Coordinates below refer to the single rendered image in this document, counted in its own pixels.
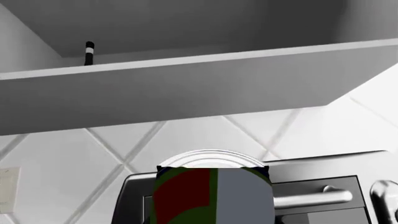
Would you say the can with red green label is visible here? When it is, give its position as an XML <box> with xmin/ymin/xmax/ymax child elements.
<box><xmin>150</xmin><ymin>149</ymin><xmax>275</xmax><ymax>224</ymax></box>

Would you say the black bottle with white band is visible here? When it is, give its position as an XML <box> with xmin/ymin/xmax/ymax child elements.
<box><xmin>83</xmin><ymin>40</ymin><xmax>96</xmax><ymax>67</ymax></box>

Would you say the stainless steel toaster oven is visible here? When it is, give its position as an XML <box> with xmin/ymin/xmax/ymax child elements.
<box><xmin>111</xmin><ymin>149</ymin><xmax>398</xmax><ymax>224</ymax></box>

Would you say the silver oven control knob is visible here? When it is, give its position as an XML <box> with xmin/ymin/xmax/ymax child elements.
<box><xmin>369</xmin><ymin>179</ymin><xmax>398</xmax><ymax>224</ymax></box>

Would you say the white wall cabinet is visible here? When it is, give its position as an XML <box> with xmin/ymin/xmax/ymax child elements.
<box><xmin>0</xmin><ymin>0</ymin><xmax>398</xmax><ymax>136</ymax></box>

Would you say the silver oven door handle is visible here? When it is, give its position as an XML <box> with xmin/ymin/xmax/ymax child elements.
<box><xmin>271</xmin><ymin>185</ymin><xmax>353</xmax><ymax>210</ymax></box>

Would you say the beige wall outlet plate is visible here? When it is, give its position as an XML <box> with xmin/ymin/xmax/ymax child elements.
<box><xmin>0</xmin><ymin>166</ymin><xmax>21</xmax><ymax>215</ymax></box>

